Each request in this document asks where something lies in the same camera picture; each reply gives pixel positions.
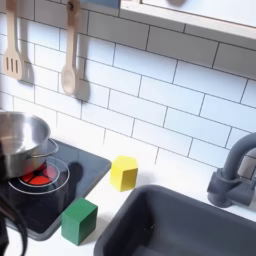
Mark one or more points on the yellow block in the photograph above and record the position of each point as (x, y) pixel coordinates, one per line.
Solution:
(123, 173)

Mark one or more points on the grey tap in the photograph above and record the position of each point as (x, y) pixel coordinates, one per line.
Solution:
(230, 183)

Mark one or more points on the wooden slotted spatula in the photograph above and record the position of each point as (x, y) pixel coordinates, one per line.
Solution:
(12, 53)

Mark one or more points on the green block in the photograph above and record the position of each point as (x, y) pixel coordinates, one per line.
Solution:
(78, 221)

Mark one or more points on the dark grey sink basin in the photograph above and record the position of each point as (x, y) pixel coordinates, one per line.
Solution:
(186, 226)

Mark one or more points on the wooden spoon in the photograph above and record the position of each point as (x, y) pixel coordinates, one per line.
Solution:
(70, 63)

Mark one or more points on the steel pot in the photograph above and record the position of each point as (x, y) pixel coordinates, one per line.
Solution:
(20, 142)

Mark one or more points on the black stove top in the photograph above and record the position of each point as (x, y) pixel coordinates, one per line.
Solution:
(66, 186)

